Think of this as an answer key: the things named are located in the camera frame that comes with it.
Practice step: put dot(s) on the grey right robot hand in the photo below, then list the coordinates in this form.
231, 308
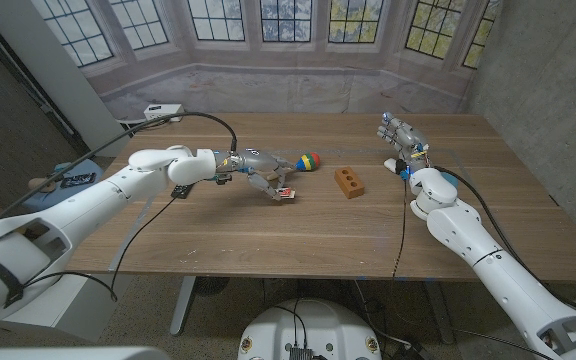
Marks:
405, 140

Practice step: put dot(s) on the black round fan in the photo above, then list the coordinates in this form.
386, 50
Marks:
212, 285

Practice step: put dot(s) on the colourful striped wooden maraca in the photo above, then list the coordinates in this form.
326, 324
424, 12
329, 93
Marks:
308, 162

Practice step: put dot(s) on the grey table leg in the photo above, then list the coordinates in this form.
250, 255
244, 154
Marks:
182, 305
439, 310

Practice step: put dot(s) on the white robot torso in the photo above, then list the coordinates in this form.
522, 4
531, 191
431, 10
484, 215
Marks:
328, 325

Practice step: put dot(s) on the white earbud case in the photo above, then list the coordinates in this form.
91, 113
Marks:
390, 165

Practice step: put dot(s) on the blue round disc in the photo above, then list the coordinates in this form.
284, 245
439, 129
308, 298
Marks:
455, 179

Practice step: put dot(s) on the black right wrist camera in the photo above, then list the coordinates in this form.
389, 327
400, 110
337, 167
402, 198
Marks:
401, 167

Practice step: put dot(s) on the orange wooden block with holes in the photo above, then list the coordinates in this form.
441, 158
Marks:
349, 184

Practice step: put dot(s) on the white power strip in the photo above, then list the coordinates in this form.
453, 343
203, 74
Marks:
160, 111

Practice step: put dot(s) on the white flat floor board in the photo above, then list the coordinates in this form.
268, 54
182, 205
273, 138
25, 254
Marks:
68, 310

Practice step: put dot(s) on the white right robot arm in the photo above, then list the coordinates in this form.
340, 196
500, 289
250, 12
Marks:
478, 245

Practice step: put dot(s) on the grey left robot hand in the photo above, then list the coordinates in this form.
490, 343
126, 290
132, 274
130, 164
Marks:
258, 160

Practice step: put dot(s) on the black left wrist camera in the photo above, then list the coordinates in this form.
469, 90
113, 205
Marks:
223, 179

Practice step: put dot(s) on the blue stool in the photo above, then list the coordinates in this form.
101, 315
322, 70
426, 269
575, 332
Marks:
88, 167

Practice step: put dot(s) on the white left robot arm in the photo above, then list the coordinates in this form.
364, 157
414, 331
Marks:
78, 215

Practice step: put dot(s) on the printed window backdrop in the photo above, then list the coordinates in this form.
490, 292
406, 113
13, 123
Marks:
288, 85

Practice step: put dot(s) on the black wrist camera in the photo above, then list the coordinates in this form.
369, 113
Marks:
223, 179
401, 167

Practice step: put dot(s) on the white pillar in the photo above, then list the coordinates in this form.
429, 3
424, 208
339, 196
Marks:
43, 55

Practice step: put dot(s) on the brown cylindrical object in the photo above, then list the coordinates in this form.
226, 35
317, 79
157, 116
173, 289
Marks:
38, 184

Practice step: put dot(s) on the black TV remote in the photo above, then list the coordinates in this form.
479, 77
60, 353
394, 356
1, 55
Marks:
182, 190

